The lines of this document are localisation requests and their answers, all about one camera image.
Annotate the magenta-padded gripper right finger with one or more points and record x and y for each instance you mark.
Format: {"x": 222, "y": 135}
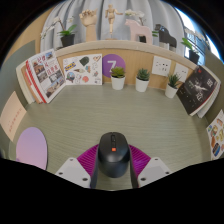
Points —
{"x": 155, "y": 170}

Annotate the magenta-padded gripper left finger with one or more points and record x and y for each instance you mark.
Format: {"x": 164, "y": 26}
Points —
{"x": 71, "y": 170}

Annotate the black computer mouse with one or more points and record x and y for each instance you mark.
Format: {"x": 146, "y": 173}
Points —
{"x": 113, "y": 155}

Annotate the purple mouse pad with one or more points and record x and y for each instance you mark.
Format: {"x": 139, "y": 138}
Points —
{"x": 31, "y": 148}

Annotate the colourful food sticker card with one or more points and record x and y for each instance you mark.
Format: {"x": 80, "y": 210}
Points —
{"x": 217, "y": 136}

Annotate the beige booklet with red text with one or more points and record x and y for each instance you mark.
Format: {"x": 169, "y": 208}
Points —
{"x": 11, "y": 116}

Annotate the small succulent in white pot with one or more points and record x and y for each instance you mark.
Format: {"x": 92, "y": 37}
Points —
{"x": 171, "y": 90}
{"x": 118, "y": 82}
{"x": 142, "y": 85}

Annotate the black-cover book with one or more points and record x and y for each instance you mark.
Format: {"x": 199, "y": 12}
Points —
{"x": 196, "y": 90}

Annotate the red-spined book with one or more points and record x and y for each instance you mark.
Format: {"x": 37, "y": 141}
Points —
{"x": 35, "y": 82}

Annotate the photo-cover magazine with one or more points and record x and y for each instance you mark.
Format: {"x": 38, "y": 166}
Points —
{"x": 48, "y": 75}

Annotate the white card with stickers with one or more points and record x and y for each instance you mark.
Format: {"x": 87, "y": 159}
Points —
{"x": 83, "y": 69}

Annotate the brown book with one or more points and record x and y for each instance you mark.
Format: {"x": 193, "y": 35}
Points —
{"x": 24, "y": 75}

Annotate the thick white book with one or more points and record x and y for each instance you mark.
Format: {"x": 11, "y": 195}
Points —
{"x": 19, "y": 75}

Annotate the round purple number sign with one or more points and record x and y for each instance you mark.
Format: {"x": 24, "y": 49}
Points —
{"x": 113, "y": 61}

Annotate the white orchid in black pot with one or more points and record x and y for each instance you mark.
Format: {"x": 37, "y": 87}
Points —
{"x": 67, "y": 40}
{"x": 136, "y": 14}
{"x": 194, "y": 56}

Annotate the light wooden desk shelf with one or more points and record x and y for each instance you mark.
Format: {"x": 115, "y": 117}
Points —
{"x": 133, "y": 48}

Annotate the black horse figure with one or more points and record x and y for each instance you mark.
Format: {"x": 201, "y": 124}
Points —
{"x": 165, "y": 36}

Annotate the pink horse figure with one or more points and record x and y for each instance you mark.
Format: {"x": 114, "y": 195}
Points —
{"x": 140, "y": 31}

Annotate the dark-framed window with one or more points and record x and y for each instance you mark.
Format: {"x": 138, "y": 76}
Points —
{"x": 200, "y": 33}

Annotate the wooden hand model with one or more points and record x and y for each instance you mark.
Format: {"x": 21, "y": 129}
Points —
{"x": 89, "y": 25}

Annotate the wooden mannequin figure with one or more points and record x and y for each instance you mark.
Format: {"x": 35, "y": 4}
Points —
{"x": 111, "y": 20}

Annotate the grey curtain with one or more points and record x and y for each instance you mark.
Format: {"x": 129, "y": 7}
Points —
{"x": 96, "y": 6}

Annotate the white wall socket plate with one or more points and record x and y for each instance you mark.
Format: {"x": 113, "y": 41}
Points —
{"x": 161, "y": 66}
{"x": 181, "y": 71}

